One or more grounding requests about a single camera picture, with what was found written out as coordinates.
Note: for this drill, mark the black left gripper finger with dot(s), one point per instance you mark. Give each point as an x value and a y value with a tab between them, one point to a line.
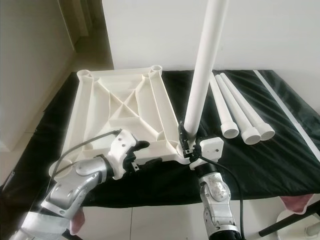
142	145

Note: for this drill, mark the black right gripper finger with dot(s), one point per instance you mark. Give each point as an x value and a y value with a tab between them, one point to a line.
182	135

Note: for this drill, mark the white plastic table top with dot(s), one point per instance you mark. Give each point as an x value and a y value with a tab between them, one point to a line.
120	95

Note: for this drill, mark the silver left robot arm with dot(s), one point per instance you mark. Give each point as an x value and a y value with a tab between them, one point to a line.
80	185

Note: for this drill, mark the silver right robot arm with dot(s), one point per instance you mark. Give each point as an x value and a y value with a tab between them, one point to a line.
217	200

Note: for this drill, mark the black tablecloth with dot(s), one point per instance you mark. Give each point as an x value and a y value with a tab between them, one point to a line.
270	170

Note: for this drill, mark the pink rounded object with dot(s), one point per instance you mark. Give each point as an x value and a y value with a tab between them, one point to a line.
77	222
297	202

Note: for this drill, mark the white tape strip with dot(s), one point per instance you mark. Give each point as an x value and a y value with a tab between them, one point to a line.
290	111

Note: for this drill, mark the black metal table leg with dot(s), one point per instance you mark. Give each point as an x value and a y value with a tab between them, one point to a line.
287	225

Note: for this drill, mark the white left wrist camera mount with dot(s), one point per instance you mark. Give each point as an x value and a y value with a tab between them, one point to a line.
121	147

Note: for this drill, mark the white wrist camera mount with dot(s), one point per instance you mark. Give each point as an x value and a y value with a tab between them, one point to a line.
211	147
121	147

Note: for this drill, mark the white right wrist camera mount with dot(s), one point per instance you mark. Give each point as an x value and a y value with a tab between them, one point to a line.
211	147

